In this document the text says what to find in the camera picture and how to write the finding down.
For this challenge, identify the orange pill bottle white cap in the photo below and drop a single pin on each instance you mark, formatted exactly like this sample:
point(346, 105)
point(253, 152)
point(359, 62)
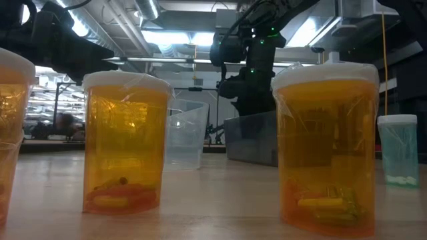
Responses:
point(328, 146)
point(13, 110)
point(125, 140)

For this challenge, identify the teal pill bottle white cap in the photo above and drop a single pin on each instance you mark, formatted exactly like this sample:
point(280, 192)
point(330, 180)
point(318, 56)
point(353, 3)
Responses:
point(398, 150)

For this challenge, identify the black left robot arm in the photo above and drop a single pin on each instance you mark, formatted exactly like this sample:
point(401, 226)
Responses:
point(13, 36)

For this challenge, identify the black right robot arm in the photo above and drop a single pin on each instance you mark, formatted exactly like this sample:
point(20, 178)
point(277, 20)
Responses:
point(263, 20)

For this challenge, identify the grey translucent plastic bin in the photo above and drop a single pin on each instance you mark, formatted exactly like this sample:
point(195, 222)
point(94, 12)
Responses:
point(251, 140)

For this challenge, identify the clear plastic bin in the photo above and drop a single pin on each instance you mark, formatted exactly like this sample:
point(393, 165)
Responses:
point(187, 133)

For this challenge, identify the long ceiling light bar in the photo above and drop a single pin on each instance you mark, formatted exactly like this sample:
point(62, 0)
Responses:
point(187, 60)

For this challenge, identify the person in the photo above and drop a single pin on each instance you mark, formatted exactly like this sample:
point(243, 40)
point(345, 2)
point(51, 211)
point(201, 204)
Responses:
point(65, 123)

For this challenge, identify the silver ventilation duct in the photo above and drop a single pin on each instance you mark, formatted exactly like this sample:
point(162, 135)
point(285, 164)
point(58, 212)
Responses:
point(146, 8)

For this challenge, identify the black table frame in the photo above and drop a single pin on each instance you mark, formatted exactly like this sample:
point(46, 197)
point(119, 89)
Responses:
point(50, 146)

